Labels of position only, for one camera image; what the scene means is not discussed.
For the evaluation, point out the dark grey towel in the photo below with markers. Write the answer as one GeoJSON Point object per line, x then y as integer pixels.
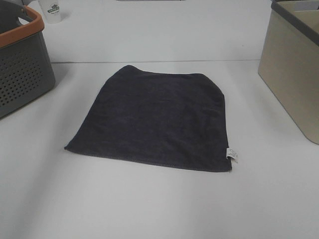
{"type": "Point", "coordinates": [169, 120]}

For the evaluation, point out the grey basket with orange rim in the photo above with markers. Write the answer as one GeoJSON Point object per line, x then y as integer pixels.
{"type": "Point", "coordinates": [25, 68]}

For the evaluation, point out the beige bin with grey rim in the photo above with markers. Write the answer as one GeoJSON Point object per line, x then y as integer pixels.
{"type": "Point", "coordinates": [289, 62]}

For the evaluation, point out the white paper cup with logo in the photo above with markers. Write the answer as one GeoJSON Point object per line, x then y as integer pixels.
{"type": "Point", "coordinates": [51, 10]}

